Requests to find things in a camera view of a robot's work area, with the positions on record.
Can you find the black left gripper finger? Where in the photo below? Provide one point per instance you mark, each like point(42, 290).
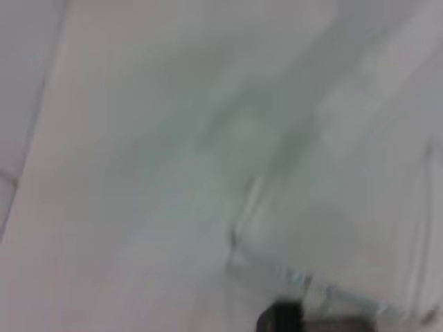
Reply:
point(280, 318)

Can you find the clear transparent glasses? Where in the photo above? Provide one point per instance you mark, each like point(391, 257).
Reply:
point(242, 221)

